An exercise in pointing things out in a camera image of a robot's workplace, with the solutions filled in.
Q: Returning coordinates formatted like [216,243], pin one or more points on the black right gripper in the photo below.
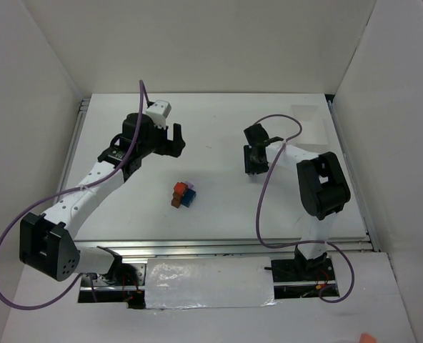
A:
[254,157]

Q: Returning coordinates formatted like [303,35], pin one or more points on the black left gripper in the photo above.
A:
[169,143]

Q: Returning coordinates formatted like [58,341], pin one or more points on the orange-red wood cube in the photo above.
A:
[180,188]

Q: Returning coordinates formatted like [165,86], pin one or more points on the purple wood cube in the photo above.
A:
[189,186]

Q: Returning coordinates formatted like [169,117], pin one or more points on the blue notched wood block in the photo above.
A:
[188,197]

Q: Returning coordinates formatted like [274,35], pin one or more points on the brown arch wood block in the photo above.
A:
[176,200]

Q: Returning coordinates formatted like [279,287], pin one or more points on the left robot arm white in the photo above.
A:
[47,239]

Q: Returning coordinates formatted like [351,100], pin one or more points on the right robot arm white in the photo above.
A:
[323,191]

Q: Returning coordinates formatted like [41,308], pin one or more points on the silver foil tape sheet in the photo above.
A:
[218,282]

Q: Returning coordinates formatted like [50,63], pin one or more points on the orange object at edge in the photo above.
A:
[367,338]

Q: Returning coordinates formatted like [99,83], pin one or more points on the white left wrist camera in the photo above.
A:
[158,111]

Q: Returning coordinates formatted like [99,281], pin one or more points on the aluminium frame rail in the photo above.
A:
[138,218]

